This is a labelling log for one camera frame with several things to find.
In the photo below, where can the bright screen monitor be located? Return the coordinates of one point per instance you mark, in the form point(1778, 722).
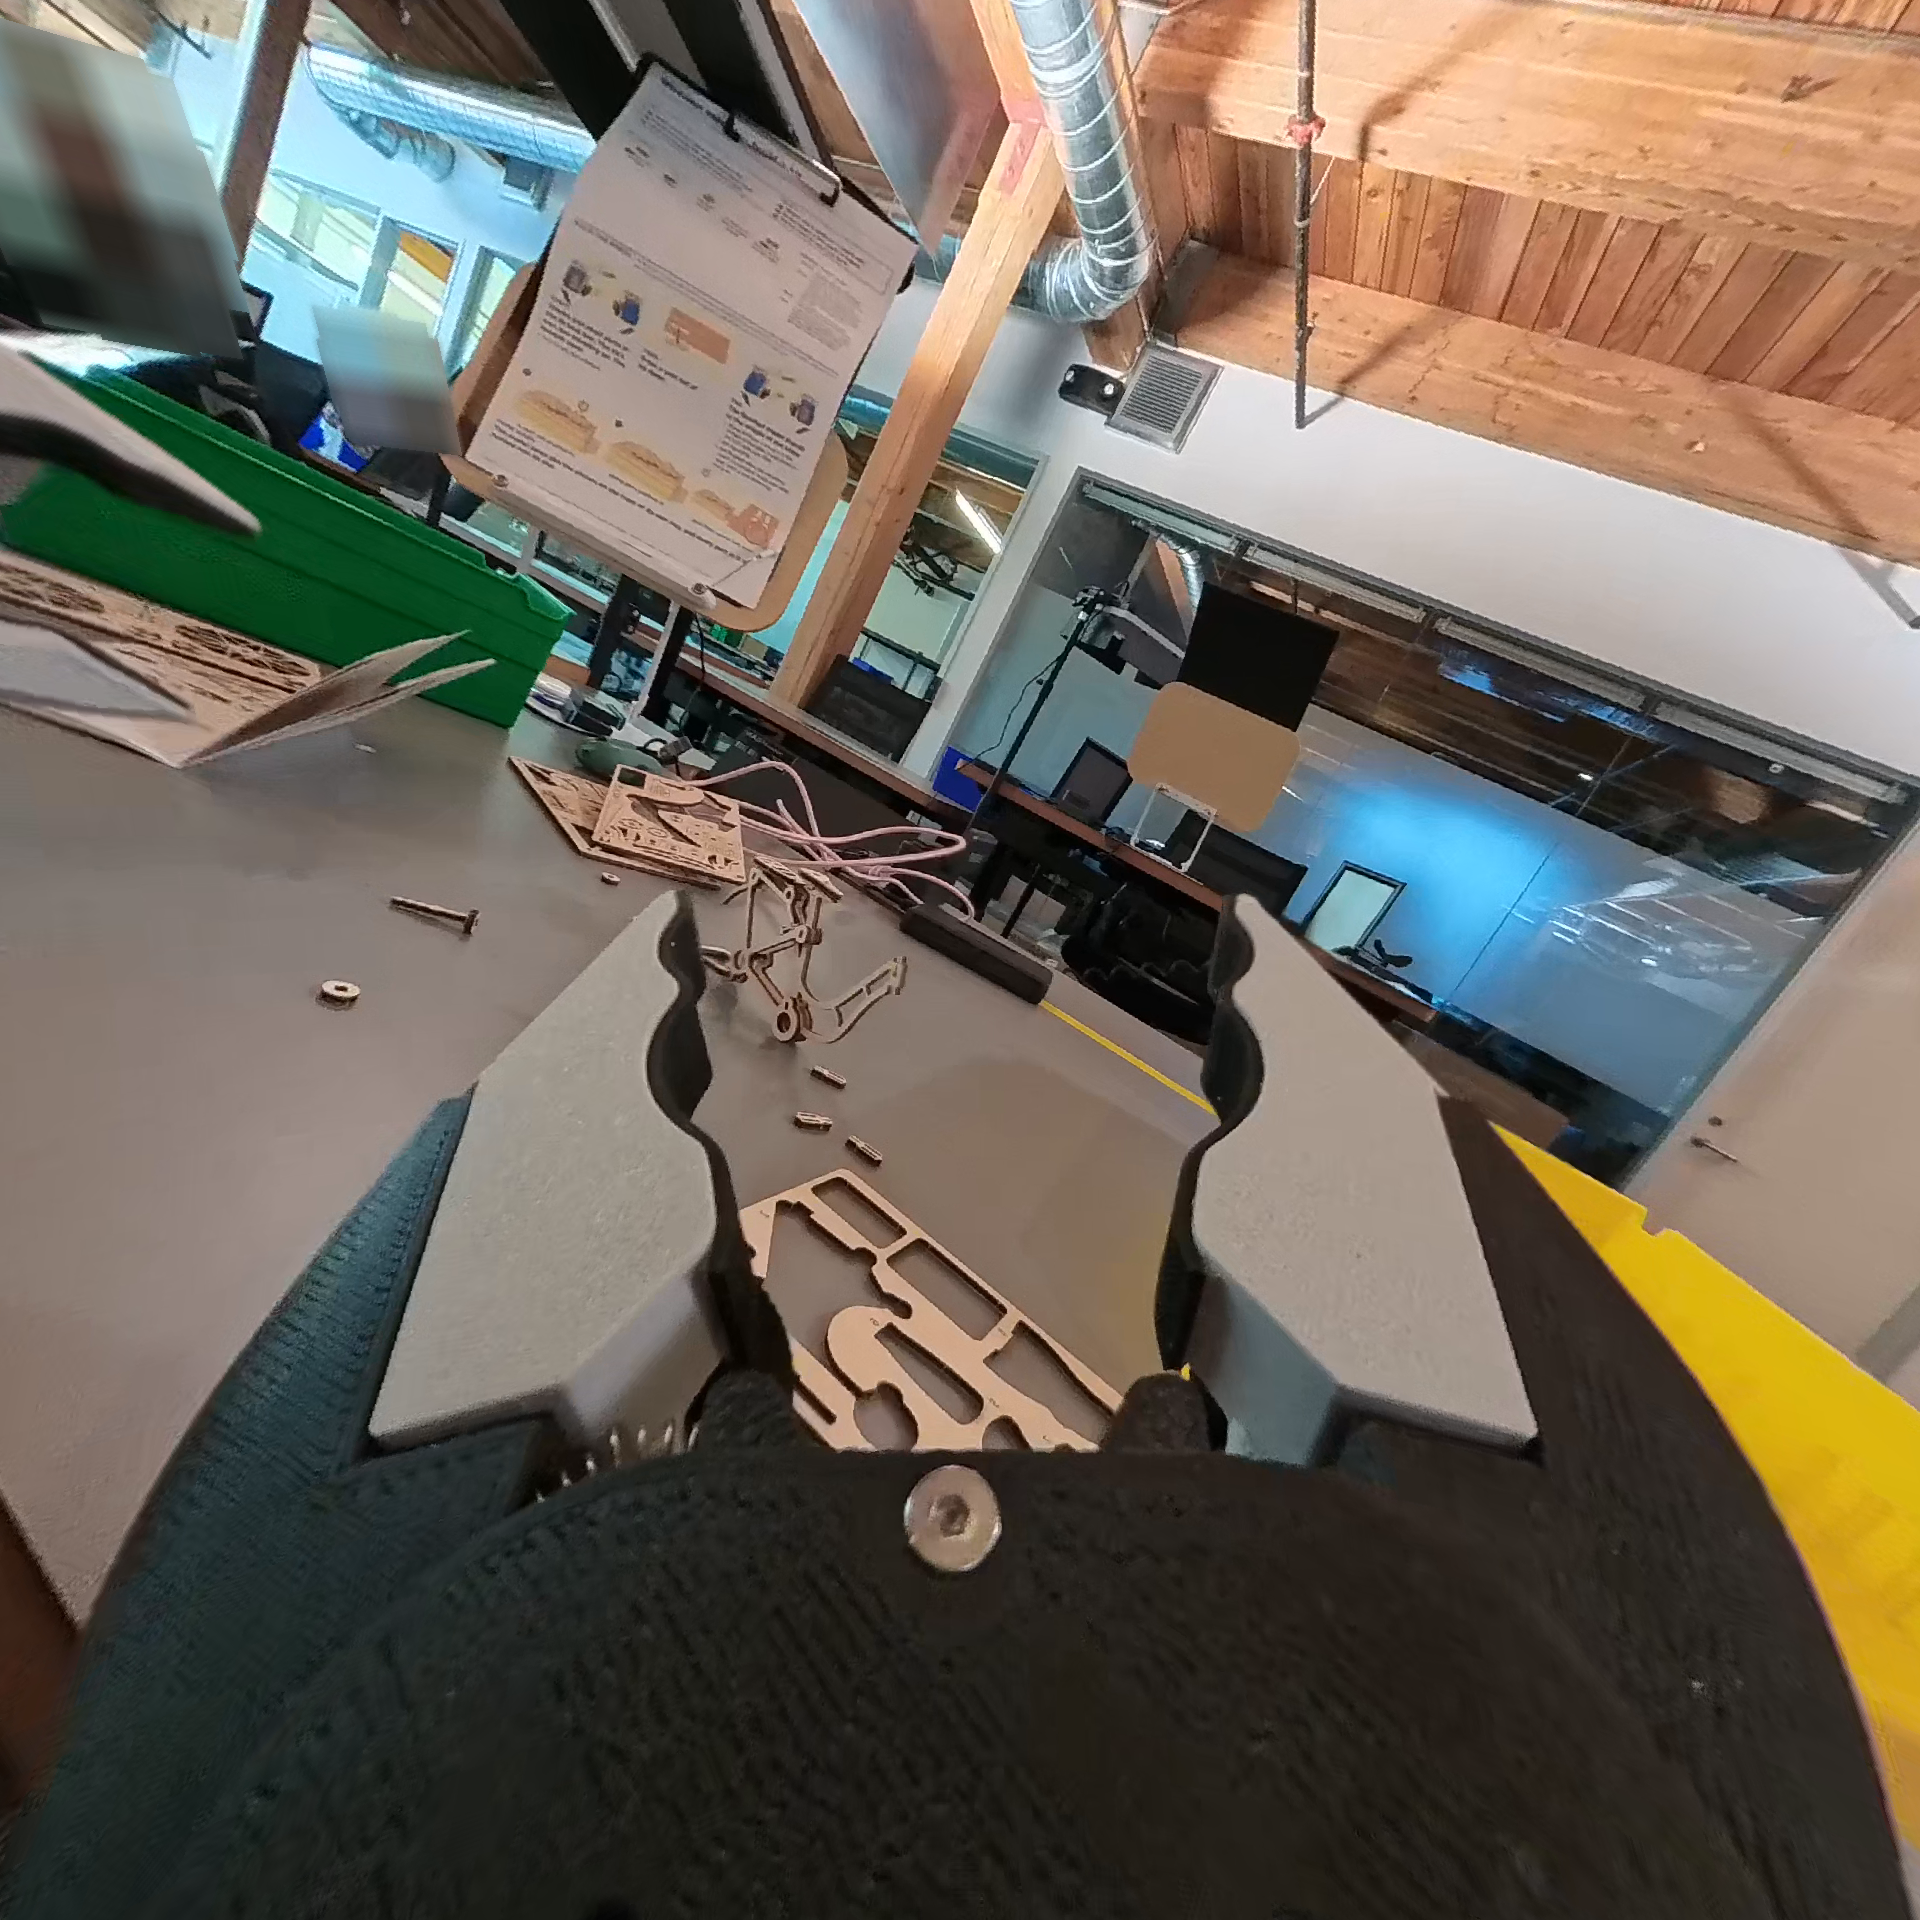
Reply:
point(1355, 910)

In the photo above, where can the tan rounded board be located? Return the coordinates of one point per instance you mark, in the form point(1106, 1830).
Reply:
point(1212, 759)

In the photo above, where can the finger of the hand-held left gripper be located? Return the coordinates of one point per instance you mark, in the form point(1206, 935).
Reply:
point(121, 434)
point(75, 674)

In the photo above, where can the wooden cutout frame sheet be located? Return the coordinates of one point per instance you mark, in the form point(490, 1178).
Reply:
point(879, 1328)

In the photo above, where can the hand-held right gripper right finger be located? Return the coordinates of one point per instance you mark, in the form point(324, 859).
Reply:
point(1350, 1214)

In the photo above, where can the wooden model assembly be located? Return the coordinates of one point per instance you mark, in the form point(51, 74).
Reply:
point(863, 998)

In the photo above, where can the printed instruction poster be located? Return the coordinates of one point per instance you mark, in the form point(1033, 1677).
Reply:
point(691, 345)

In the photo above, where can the black square panel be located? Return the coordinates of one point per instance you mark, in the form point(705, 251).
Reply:
point(1260, 652)

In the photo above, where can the blue storage bin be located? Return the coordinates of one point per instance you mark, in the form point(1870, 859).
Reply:
point(957, 782)

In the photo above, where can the wooden wheel parts sheet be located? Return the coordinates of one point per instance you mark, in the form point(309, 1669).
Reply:
point(164, 639)

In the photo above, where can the wooden axle pin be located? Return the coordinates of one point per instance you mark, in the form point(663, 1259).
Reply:
point(435, 910)

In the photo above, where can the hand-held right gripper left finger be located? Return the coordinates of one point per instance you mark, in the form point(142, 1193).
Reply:
point(571, 1200)

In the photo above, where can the white vent grille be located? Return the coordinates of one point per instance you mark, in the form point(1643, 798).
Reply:
point(1162, 397)

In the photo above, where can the wooden support beam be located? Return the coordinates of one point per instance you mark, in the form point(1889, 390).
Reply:
point(931, 434)

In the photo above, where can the silver air duct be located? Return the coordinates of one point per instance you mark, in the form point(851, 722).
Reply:
point(1095, 150)

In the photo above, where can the paper instruction booklet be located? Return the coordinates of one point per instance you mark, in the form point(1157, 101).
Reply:
point(301, 704)

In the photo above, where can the black rectangular bar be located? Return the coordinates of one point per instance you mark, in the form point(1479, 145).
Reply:
point(974, 953)

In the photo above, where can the grey-green round object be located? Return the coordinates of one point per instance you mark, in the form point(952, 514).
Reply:
point(609, 753)

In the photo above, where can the green plastic bin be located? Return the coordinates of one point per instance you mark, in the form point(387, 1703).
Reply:
point(344, 555)

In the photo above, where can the dark computer monitor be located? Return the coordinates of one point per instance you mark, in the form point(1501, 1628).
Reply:
point(1093, 782)

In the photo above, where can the hanging metal rod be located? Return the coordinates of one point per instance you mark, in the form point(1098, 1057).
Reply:
point(1304, 225)

